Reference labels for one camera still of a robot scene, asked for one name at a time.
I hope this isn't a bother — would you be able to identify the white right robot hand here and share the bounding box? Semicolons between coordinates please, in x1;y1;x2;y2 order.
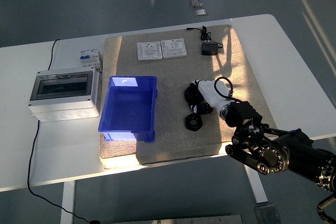
184;78;236;116

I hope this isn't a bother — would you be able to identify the black hexagonal plastic nut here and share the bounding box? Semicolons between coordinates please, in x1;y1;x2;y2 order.
185;113;205;131
184;84;204;105

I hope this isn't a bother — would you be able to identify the grey-brown mat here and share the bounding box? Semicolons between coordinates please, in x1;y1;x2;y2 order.
99;24;278;169

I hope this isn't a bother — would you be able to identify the blue plastic bin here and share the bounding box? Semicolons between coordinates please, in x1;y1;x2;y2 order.
98;76;159;143

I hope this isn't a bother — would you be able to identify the white table leg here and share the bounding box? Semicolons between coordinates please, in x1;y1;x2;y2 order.
243;165;269;205
60;180;76;224

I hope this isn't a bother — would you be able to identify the white circuit breaker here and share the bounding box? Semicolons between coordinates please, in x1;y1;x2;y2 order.
79;49;103;73

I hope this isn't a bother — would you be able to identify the grey metal foot plate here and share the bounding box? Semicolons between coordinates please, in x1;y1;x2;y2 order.
254;204;282;224

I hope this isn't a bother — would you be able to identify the black power adapter with cord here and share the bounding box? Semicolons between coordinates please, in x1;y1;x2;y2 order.
185;25;224;57

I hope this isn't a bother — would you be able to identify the white wall socket panel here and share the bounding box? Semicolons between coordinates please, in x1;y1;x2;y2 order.
136;41;163;62
160;38;188;59

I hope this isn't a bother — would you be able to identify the white electrical enclosure box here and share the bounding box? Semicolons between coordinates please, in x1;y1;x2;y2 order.
28;67;102;123

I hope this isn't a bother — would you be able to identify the long black cable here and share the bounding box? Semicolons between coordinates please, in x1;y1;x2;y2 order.
27;39;101;224

